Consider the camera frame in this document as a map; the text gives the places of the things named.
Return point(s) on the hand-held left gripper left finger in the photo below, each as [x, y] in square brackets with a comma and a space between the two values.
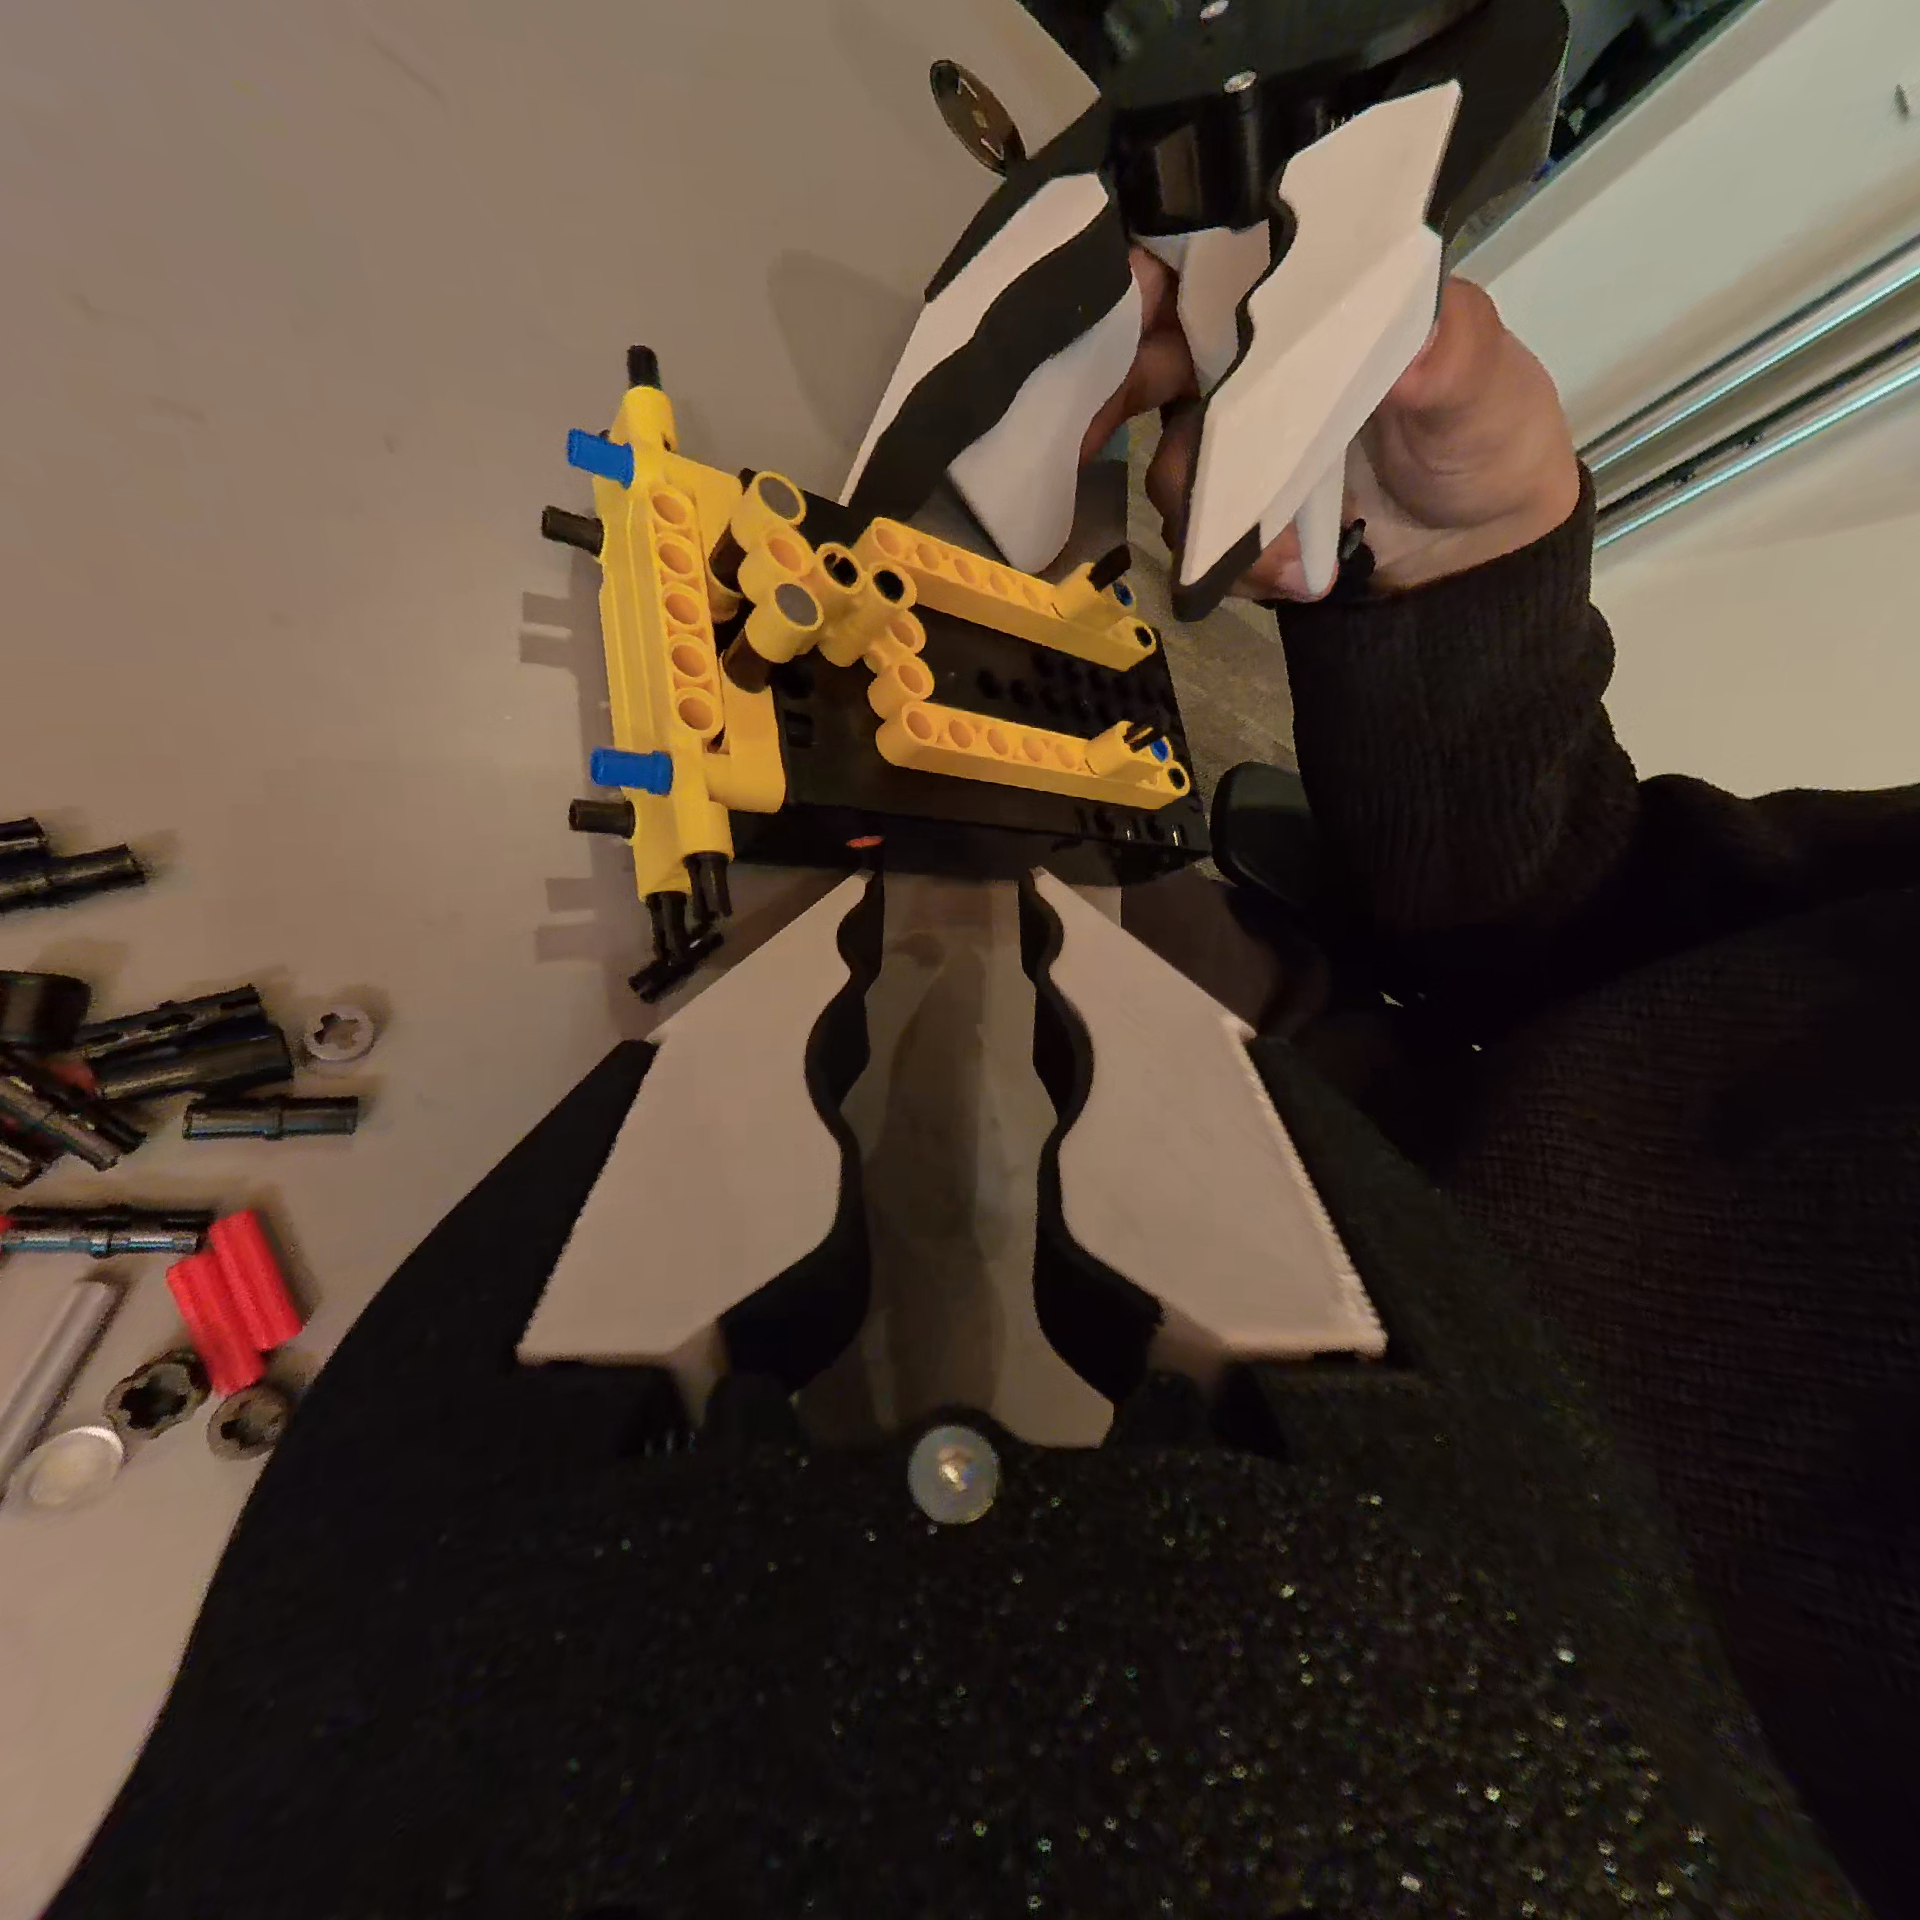
[691, 1184]

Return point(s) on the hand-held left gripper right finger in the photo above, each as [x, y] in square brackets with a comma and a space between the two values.
[1200, 1155]

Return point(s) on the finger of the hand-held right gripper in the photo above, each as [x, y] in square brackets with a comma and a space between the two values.
[1050, 435]
[1335, 330]

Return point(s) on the yellow and black brick assembly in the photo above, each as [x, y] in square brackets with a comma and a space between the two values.
[675, 599]

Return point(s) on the person's right forearm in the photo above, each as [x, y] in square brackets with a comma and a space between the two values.
[1442, 720]

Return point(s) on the person's right hand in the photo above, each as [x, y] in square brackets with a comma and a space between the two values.
[1471, 435]

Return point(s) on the black round table grommet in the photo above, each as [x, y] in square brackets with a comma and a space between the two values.
[975, 113]

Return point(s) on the black chair armrest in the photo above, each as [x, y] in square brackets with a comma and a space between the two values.
[1261, 826]

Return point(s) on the grey bushing piece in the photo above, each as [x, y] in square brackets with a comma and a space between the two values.
[159, 1394]
[340, 1035]
[248, 1420]

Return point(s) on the red connector piece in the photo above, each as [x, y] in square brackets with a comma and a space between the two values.
[234, 1299]

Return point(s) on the pile of small building pieces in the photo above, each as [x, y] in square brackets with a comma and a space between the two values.
[166, 1043]

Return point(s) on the silver axle rod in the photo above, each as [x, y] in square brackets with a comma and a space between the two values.
[54, 1364]

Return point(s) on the silver round disc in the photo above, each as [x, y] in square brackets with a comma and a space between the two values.
[68, 1466]

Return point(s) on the metal rail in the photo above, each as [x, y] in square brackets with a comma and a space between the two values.
[1770, 458]
[1756, 353]

